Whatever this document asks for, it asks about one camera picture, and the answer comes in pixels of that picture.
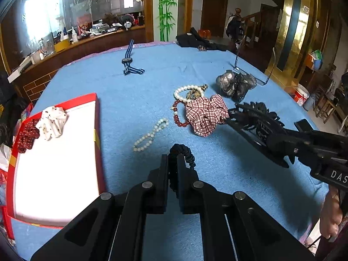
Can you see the green bamboo wall decal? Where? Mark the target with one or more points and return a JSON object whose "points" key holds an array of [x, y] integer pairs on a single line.
{"points": [[165, 8]]}

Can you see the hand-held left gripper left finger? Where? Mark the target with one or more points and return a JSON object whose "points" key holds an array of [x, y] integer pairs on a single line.
{"points": [[163, 174]]}

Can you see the white pump bottle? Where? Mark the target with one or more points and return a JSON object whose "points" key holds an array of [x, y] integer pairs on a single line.
{"points": [[74, 35]]}

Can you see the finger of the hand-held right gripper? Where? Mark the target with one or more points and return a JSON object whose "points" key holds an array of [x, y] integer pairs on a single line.
{"points": [[261, 146], [238, 111]]}

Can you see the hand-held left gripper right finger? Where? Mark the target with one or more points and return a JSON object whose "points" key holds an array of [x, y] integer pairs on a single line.
{"points": [[182, 174]]}

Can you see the brown wooden door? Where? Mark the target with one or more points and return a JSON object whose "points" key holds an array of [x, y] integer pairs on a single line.
{"points": [[214, 9]]}

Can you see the wooden chair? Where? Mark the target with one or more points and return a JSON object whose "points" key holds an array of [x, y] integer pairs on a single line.
{"points": [[330, 106]]}

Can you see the person's right hand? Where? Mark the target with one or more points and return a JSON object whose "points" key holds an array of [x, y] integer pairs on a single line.
{"points": [[330, 217]]}

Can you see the flat white box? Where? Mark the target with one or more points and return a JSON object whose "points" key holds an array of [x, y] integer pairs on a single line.
{"points": [[20, 69]]}

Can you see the dark coat on post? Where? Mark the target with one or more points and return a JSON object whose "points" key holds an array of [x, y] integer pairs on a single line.
{"points": [[233, 25]]}

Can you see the black ruffled scrunchie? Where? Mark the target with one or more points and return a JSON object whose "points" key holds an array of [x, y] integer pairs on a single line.
{"points": [[187, 152]]}

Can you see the red dotted scrunchie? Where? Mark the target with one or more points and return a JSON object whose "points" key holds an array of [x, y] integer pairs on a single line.
{"points": [[27, 137]]}

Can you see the blue tablecloth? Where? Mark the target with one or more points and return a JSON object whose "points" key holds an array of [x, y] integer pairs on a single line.
{"points": [[136, 92]]}

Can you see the red plaid scrunchie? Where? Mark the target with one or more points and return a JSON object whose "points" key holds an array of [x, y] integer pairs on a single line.
{"points": [[206, 114]]}

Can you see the thin frame eyeglasses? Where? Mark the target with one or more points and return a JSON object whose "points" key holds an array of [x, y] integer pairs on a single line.
{"points": [[236, 61]]}

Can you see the red box with white inside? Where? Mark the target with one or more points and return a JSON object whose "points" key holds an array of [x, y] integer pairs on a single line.
{"points": [[54, 168]]}

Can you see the black cloth bag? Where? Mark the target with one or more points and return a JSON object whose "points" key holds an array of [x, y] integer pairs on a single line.
{"points": [[190, 39]]}

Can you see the bunch of keys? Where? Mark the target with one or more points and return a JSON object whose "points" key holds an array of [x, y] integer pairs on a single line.
{"points": [[202, 48]]}

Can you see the white dotted scrunchie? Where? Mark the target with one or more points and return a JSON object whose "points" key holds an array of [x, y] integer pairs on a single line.
{"points": [[53, 122]]}

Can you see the large etched wall mirror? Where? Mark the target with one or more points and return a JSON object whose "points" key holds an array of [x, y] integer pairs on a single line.
{"points": [[54, 8]]}

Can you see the gold pillar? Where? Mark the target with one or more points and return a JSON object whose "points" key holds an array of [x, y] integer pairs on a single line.
{"points": [[293, 24]]}

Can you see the wooden counter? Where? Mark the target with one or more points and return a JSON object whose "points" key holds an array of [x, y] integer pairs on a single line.
{"points": [[81, 50]]}

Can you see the black organza scrunchie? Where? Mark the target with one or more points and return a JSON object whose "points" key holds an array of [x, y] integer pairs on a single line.
{"points": [[243, 85]]}

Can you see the black hair claw clip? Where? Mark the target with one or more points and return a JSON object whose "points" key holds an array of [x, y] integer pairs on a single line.
{"points": [[267, 117]]}

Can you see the white plastic bucket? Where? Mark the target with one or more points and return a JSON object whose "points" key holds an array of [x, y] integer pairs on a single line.
{"points": [[301, 95]]}

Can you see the yellow box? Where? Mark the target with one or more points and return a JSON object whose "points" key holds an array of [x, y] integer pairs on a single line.
{"points": [[62, 45]]}

